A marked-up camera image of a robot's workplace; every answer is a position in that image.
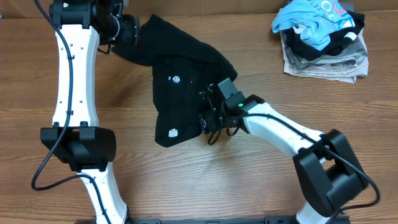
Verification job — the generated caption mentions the black folded garment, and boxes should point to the black folded garment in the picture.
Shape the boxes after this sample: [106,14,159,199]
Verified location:
[283,11,365,61]

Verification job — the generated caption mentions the beige folded garment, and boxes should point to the beige folded garment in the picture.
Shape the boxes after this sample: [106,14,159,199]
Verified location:
[280,32,369,83]

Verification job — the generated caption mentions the light blue t-shirt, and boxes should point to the light blue t-shirt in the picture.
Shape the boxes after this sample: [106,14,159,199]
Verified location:
[271,0,356,51]

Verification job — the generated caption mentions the black t-shirt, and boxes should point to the black t-shirt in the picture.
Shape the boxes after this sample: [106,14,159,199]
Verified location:
[112,15,238,147]

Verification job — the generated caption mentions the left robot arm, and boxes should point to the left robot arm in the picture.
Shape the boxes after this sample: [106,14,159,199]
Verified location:
[40,0,139,223]

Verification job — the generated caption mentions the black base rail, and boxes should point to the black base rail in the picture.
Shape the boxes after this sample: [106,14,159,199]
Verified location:
[74,215,351,224]

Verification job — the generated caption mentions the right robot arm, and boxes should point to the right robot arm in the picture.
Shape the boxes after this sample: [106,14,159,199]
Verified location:
[199,78,369,223]

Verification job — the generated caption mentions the grey folded garment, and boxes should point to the grey folded garment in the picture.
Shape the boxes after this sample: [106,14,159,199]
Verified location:
[285,38,368,72]

